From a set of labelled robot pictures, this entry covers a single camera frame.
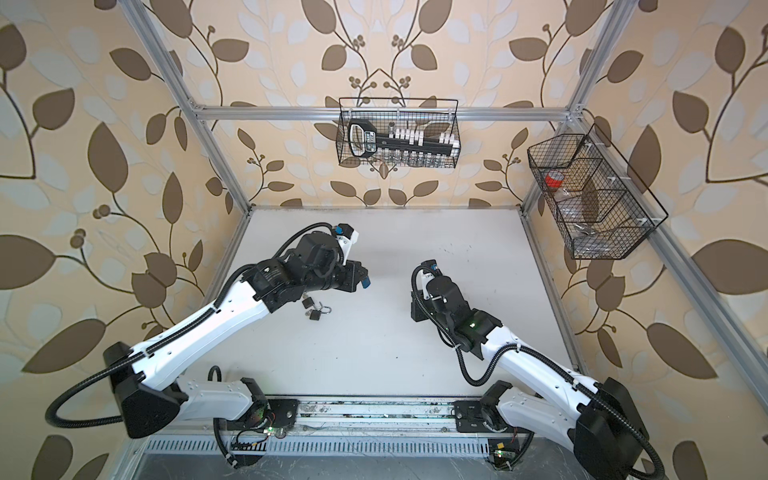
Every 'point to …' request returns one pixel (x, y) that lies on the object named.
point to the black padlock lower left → (316, 314)
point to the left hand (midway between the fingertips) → (371, 271)
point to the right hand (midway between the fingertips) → (413, 296)
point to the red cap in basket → (554, 179)
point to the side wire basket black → (599, 208)
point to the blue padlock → (366, 282)
